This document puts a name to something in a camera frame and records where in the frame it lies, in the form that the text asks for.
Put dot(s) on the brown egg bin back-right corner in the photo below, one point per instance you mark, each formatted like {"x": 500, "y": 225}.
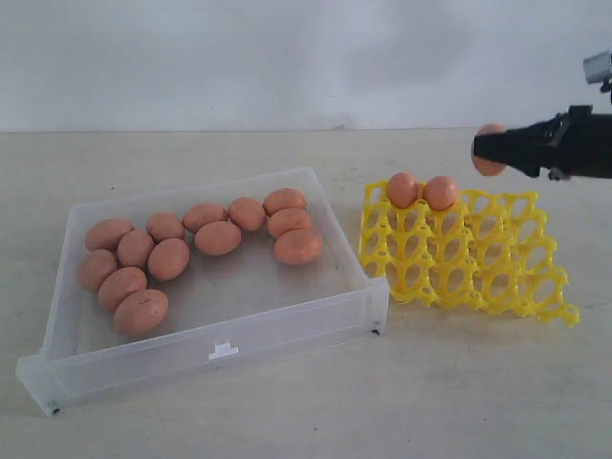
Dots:
{"x": 284, "y": 198}

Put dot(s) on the clear plastic bin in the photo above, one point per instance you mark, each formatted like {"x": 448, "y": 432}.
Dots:
{"x": 222, "y": 310}

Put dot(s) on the brown egg bin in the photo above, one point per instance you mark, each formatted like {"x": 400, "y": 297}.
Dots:
{"x": 203, "y": 214}
{"x": 165, "y": 225}
{"x": 134, "y": 249}
{"x": 168, "y": 259}
{"x": 106, "y": 234}
{"x": 141, "y": 312}
{"x": 95, "y": 268}
{"x": 119, "y": 285}
{"x": 247, "y": 213}

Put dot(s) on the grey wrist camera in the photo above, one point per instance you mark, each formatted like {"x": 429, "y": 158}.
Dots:
{"x": 597, "y": 70}

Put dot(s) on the yellow plastic egg tray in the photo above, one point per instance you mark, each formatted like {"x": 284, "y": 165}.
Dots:
{"x": 487, "y": 252}

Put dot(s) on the brown egg bin front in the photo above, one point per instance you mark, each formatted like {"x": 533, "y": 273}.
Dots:
{"x": 141, "y": 312}

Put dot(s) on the brown egg packed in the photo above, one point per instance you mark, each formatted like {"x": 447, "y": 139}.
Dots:
{"x": 218, "y": 238}
{"x": 402, "y": 190}
{"x": 298, "y": 247}
{"x": 288, "y": 219}
{"x": 441, "y": 192}
{"x": 485, "y": 167}

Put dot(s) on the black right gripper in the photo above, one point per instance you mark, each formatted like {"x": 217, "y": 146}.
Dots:
{"x": 576, "y": 143}

